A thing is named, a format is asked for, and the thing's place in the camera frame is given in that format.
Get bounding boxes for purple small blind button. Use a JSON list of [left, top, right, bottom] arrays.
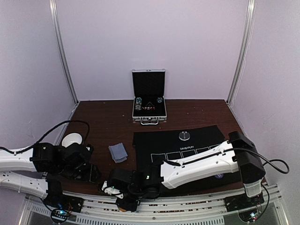
[[215, 173, 224, 179]]

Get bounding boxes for grey playing card deck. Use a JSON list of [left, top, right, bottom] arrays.
[[108, 143, 128, 163]]

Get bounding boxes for right aluminium frame post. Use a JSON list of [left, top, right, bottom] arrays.
[[227, 0, 256, 106]]

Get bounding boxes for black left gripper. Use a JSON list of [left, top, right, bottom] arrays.
[[56, 163, 101, 183]]

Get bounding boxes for white red bowl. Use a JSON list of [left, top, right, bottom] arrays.
[[61, 133, 83, 147]]

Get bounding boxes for aluminium poker case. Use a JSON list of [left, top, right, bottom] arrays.
[[132, 69, 167, 126]]

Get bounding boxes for left aluminium frame post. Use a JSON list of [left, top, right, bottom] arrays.
[[49, 0, 79, 105]]

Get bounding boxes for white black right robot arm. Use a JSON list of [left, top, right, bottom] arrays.
[[102, 131, 290, 212]]

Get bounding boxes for aluminium frame post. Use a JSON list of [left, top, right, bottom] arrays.
[[227, 0, 256, 106], [49, 0, 79, 105]]

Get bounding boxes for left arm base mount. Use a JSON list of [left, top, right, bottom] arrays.
[[40, 195, 84, 224]]

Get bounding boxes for chips row in case left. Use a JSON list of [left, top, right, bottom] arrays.
[[135, 97, 143, 111]]

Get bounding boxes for black poker table mat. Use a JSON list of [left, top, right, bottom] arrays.
[[133, 125, 241, 197]]

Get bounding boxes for chips in case right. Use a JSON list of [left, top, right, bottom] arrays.
[[157, 97, 164, 104]]

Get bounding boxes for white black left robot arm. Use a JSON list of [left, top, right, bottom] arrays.
[[0, 133, 101, 211]]

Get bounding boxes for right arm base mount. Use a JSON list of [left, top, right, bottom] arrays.
[[224, 193, 264, 224]]

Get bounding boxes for aluminium frame rail front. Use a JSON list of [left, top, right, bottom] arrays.
[[24, 185, 282, 225]]

